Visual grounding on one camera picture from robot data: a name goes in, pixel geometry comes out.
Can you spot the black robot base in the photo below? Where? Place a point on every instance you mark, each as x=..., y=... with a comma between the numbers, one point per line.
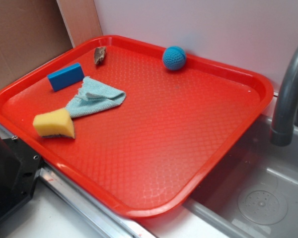
x=19, y=170

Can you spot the brown wood chip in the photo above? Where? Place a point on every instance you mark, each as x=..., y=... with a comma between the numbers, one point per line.
x=99, y=55

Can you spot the red plastic tray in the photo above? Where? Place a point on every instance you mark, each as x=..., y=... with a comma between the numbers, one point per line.
x=146, y=156

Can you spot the light blue cloth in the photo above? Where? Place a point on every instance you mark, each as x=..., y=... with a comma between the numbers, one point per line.
x=93, y=97

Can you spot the blue crocheted ball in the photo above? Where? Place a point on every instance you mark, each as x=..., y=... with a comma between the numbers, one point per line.
x=174, y=58

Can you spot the blue rectangular block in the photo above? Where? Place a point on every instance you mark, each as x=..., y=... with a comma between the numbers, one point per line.
x=66, y=77

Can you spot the yellow sponge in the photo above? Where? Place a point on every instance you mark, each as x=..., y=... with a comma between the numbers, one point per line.
x=55, y=123

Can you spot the grey plastic sink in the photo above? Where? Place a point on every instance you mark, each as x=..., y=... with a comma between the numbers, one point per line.
x=253, y=191

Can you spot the grey faucet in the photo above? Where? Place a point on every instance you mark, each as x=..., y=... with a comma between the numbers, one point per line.
x=285, y=116

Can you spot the brown cardboard panel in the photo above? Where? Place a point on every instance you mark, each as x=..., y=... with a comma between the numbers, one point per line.
x=33, y=32

